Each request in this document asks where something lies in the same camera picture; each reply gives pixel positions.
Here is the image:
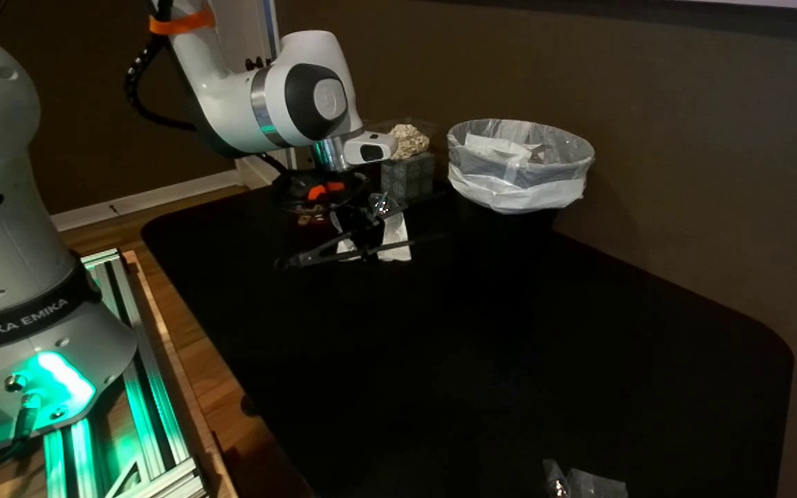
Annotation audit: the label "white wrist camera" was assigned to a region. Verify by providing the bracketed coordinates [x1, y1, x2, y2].
[343, 132, 393, 166]

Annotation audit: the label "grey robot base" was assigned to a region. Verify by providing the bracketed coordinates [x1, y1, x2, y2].
[0, 47, 136, 451]

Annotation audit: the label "white lined trash bin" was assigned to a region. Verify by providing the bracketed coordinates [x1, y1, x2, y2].
[444, 118, 594, 212]

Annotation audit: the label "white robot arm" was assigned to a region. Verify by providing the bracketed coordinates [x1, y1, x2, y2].
[125, 0, 361, 173]

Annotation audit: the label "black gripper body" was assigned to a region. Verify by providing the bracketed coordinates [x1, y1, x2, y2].
[274, 169, 370, 220]

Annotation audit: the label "aluminium frame rails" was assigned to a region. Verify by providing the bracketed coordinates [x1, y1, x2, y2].
[0, 245, 212, 498]

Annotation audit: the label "small clear plastic object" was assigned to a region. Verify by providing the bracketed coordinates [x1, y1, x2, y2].
[543, 458, 628, 498]

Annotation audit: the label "black metal tongs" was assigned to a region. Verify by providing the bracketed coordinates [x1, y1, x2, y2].
[274, 237, 413, 267]

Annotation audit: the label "white paper napkin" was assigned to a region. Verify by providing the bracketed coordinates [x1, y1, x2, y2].
[339, 212, 413, 262]

